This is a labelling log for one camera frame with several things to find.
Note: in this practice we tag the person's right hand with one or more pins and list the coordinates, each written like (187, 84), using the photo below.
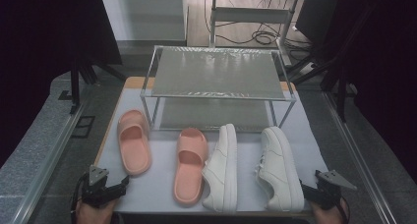
(327, 215)

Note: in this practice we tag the white metal stand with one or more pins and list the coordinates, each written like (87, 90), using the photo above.
(249, 15)

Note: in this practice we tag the white board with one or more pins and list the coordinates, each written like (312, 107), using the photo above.
(144, 16)

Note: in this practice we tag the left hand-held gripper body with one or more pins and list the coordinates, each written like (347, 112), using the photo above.
(96, 193)

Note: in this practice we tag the black stand legs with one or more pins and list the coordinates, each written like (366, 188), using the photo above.
(341, 93)
(74, 83)

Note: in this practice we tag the dark curtain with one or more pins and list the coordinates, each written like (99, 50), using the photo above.
(387, 70)
(36, 47)

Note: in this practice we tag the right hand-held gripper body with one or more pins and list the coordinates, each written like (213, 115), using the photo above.
(329, 197)

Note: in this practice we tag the metal shoe rack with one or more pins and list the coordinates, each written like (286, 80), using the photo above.
(216, 73)

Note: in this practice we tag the white sneaker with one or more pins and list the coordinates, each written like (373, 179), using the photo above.
(280, 171)
(223, 171)

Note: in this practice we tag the pink slipper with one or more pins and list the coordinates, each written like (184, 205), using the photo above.
(189, 171)
(134, 145)

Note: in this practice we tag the aluminium rail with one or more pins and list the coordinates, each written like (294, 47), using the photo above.
(357, 165)
(49, 161)

